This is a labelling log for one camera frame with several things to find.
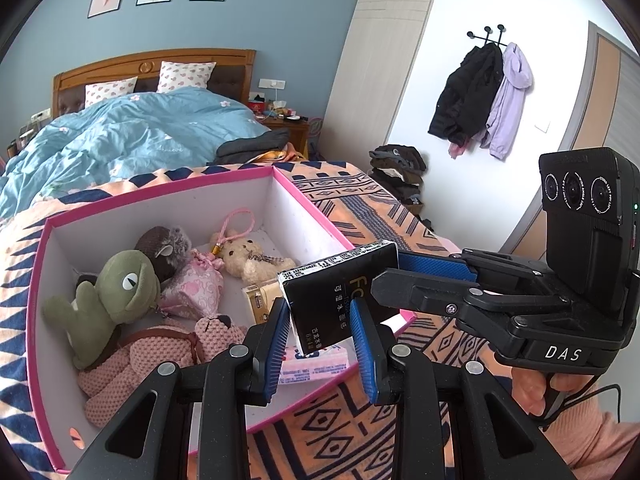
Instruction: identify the orange patterned blanket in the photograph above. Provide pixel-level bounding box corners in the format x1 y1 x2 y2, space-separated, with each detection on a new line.
0 160 516 480

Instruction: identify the person's right hand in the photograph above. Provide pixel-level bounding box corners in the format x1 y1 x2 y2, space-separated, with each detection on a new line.
510 370 599 415

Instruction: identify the white wardrobe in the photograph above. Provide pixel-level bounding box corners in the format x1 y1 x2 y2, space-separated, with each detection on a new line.
322 0 446 161

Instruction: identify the pink crochet bear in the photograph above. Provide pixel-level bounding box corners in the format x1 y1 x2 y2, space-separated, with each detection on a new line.
77 314 248 428

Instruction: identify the wooden door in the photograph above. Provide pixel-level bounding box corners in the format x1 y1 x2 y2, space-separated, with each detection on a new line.
507 20 640 261

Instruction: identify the cream plush bear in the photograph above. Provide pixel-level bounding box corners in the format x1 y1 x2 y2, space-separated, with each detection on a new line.
209 210 297 285

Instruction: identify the black jacket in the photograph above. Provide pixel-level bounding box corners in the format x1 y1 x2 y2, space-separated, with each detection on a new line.
427 42 503 148

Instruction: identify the wooden headboard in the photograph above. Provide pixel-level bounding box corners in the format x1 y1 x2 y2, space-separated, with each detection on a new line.
52 49 257 121

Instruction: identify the pile of dark clothes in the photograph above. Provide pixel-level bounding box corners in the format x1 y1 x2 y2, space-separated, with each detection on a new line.
367 144 428 216

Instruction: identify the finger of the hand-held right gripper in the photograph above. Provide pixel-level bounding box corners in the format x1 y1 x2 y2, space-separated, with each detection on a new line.
370 269 482 317
397 247 547 285

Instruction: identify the black coat hook rack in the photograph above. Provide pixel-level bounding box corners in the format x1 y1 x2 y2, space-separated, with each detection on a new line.
466 25 507 48

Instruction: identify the lilac jacket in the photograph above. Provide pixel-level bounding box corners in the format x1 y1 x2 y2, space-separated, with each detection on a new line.
480 42 533 161

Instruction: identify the blue floral duvet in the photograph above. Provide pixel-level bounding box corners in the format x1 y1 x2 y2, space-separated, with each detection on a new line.
0 86 273 221

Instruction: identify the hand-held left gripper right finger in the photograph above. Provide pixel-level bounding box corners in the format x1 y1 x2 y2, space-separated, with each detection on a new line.
348 296 568 480

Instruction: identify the wooden nightstand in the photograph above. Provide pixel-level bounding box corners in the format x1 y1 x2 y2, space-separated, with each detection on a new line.
260 115 308 156

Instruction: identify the cream yellow packet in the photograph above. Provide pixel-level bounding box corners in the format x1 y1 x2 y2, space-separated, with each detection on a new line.
242 280 286 325

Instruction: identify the pink cardboard box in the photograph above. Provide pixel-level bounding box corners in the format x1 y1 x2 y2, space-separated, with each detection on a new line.
25 165 416 475

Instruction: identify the black tissue pack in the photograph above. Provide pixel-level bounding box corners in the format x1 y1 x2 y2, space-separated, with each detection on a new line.
277 241 401 353

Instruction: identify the pink floral tissue pack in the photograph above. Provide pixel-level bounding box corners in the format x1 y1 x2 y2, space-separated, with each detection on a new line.
277 342 351 386

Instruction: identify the black cable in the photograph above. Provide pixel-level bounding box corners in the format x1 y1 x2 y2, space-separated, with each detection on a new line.
545 384 624 431

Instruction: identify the grey brown plush toy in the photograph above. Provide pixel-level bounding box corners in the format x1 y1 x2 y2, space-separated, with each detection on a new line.
134 226 193 283

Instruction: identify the person's right forearm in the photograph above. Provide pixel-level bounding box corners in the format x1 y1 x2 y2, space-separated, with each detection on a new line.
542 385 640 480

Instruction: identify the white patterned pillow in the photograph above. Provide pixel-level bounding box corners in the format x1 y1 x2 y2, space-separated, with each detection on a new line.
84 76 138 108
157 60 217 93

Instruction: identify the pink satin sachet bag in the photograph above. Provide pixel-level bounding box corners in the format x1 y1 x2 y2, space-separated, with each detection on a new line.
160 250 226 320

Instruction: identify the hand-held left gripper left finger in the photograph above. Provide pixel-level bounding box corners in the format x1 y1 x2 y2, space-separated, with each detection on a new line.
67 297 293 480

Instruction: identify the yellow orange cloth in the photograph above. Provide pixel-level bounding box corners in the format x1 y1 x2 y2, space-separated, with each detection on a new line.
245 147 301 166

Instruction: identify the dark grey cloth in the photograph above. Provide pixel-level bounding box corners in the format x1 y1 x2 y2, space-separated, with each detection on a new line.
215 127 292 164

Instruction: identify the green frog plush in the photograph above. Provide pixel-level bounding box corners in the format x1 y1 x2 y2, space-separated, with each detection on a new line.
42 250 163 371

